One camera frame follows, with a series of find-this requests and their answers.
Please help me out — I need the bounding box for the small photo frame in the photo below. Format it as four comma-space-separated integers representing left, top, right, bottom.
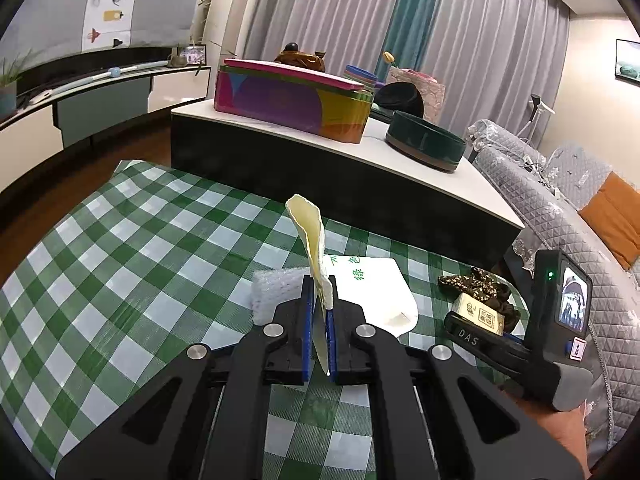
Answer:
177, 44, 207, 66

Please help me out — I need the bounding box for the colourful rectangular box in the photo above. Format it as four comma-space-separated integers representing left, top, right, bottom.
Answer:
214, 58, 375, 145

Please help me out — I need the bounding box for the brown scrunchie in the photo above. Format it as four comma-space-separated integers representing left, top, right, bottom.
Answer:
492, 285, 522, 333

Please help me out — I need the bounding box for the black white coffee table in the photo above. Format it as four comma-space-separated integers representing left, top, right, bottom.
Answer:
170, 95, 525, 271

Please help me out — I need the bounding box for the white floor stand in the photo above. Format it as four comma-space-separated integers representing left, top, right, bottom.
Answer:
517, 94, 557, 146

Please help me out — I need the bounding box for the white foam piece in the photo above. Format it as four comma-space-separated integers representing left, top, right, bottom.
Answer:
250, 267, 307, 328

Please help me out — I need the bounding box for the small gold box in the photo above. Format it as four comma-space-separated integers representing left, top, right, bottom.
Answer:
451, 292, 507, 337

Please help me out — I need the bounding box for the green white checkered tablecloth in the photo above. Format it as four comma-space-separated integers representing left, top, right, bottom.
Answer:
0, 160, 531, 480

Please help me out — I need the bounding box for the orange cushion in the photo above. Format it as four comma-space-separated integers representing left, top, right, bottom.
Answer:
579, 171, 640, 271

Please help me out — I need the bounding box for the white green printed paper bag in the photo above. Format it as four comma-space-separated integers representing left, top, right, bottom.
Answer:
325, 255, 420, 339

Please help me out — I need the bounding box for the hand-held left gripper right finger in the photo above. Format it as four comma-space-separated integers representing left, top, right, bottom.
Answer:
325, 280, 586, 480

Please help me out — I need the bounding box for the white television cabinet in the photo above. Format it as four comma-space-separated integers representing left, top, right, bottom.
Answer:
0, 57, 211, 193

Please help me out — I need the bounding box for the potted plant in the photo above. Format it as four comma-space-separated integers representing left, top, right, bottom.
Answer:
0, 50, 33, 116

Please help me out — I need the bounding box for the brown teapot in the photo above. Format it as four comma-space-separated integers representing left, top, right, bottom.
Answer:
272, 42, 327, 75

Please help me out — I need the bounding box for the grey quilted sofa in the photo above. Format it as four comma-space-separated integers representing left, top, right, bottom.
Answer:
465, 119, 640, 461

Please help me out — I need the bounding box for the pink lace bag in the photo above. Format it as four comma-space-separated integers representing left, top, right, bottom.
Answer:
385, 66, 446, 126

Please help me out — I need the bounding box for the white cable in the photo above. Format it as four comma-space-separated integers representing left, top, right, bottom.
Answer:
520, 152, 558, 196

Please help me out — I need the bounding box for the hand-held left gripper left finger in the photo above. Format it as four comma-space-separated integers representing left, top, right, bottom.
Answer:
55, 275, 317, 480

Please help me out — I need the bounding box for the dark green round bowl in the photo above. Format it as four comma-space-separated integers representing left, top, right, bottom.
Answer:
385, 110, 467, 173

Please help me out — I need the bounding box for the white stick with blue piece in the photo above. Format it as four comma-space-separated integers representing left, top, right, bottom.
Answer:
27, 60, 171, 106

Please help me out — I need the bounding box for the cream paper bag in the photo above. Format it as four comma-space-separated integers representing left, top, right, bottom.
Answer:
285, 194, 335, 376

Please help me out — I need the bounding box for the stack of plastic bowls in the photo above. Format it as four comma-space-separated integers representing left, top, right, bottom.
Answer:
344, 64, 379, 92

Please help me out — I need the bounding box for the teal curtain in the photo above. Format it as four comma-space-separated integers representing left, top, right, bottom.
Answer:
384, 0, 447, 78

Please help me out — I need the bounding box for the black hat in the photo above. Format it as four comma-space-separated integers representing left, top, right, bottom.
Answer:
372, 82, 426, 123

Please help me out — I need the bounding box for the framed wall picture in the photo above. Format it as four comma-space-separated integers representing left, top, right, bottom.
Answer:
614, 38, 640, 83

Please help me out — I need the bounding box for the grey curtain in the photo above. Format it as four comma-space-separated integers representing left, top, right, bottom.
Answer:
242, 0, 408, 91
420, 0, 571, 151

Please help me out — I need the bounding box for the grey printed television cover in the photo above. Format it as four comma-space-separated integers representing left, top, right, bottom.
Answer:
0, 0, 205, 68

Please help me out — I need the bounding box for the leopard print scrunchie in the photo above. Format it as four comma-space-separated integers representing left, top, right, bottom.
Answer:
437, 267, 501, 301

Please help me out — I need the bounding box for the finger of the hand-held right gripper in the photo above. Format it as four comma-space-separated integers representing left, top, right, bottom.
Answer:
444, 310, 532, 376
502, 244, 537, 286

